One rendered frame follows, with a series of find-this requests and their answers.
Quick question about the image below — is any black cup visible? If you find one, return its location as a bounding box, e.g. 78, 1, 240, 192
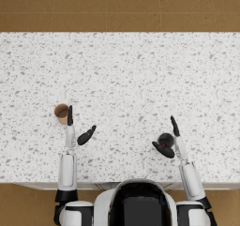
157, 132, 175, 150

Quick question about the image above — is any robot body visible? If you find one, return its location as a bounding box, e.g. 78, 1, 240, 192
93, 178, 179, 226

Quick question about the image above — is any brown paper cup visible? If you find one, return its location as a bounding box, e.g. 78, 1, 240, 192
53, 103, 70, 126

